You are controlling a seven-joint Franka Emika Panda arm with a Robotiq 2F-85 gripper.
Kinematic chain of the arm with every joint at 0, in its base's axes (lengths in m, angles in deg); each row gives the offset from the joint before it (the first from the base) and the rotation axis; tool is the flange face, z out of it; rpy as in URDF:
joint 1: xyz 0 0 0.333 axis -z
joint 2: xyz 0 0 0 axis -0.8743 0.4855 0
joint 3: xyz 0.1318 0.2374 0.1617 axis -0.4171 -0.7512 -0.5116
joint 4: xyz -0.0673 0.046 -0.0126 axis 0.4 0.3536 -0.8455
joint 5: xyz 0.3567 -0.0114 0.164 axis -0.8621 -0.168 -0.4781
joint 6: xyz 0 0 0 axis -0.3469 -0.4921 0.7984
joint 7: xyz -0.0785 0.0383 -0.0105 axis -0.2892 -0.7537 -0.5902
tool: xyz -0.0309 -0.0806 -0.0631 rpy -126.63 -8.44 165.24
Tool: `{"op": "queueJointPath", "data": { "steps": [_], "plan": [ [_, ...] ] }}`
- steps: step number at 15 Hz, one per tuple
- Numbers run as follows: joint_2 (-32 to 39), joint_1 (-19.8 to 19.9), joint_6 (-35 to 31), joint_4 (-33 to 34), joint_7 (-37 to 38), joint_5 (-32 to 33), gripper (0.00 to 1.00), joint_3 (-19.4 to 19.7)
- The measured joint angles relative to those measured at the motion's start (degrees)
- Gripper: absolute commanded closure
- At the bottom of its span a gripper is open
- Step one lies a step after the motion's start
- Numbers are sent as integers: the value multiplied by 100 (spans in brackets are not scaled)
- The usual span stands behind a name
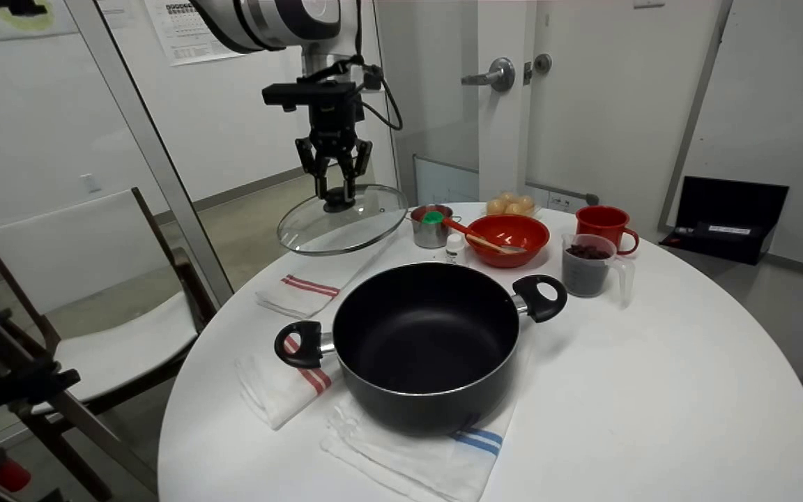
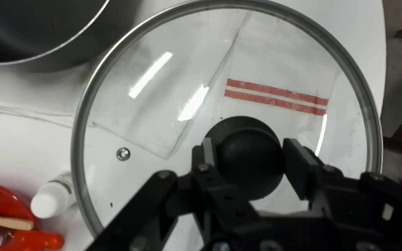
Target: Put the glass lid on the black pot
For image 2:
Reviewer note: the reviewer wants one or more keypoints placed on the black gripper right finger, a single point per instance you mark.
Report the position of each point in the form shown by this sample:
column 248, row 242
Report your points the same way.
column 304, row 171

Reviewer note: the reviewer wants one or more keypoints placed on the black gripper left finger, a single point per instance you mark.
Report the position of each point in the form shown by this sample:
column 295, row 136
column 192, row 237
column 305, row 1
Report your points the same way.
column 164, row 199

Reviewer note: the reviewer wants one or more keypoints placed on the glass lid black knob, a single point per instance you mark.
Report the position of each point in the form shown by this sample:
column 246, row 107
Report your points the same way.
column 251, row 153

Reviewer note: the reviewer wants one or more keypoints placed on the black cooking pot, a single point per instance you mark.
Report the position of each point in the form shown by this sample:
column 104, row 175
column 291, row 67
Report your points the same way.
column 24, row 28

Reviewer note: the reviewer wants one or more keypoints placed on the white towel red stripes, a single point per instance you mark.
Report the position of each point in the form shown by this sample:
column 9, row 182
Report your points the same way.
column 276, row 64

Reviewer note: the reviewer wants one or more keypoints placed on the small white cap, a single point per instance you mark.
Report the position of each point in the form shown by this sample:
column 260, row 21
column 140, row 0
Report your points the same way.
column 50, row 199

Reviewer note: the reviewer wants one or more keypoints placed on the wooden spoon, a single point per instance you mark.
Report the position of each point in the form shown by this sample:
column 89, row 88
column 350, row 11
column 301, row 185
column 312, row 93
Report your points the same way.
column 6, row 223

